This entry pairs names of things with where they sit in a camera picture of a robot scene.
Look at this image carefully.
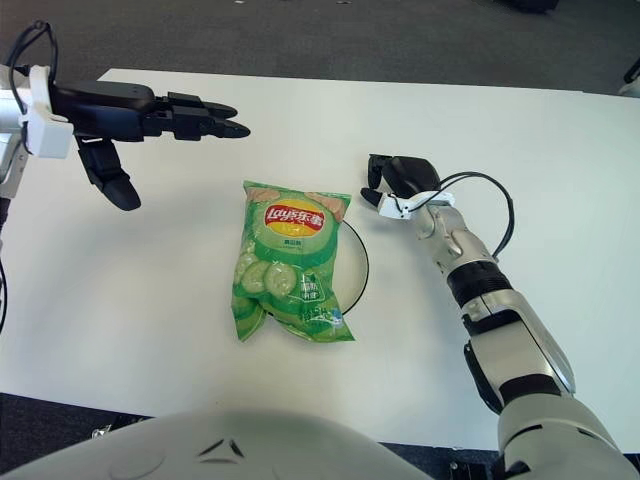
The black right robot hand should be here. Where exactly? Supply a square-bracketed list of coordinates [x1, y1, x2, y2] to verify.
[359, 153, 442, 211]

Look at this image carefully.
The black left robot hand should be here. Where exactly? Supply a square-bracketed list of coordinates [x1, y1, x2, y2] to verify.
[49, 82, 251, 214]

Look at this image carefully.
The green potato chips bag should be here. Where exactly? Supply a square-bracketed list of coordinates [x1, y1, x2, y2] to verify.
[229, 179, 356, 345]

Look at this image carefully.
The white plate black rim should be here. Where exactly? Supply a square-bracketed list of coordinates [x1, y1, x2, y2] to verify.
[264, 219, 370, 341]

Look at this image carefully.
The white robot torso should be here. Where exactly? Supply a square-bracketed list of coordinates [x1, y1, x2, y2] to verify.
[0, 407, 436, 480]

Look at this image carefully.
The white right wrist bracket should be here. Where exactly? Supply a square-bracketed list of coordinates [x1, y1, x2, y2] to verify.
[377, 191, 456, 221]

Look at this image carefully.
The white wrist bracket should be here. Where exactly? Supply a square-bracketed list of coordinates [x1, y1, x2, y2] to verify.
[18, 64, 72, 160]
[377, 191, 456, 221]

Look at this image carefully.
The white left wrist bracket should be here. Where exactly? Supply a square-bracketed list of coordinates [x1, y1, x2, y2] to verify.
[18, 64, 72, 160]

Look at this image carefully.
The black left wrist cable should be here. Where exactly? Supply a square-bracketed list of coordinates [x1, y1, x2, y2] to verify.
[2, 20, 59, 116]

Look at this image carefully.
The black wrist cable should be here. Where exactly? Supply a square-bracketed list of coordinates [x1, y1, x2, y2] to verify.
[439, 171, 516, 259]
[2, 20, 59, 116]

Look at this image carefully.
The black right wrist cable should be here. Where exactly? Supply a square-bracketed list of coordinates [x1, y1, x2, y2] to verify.
[439, 171, 516, 259]

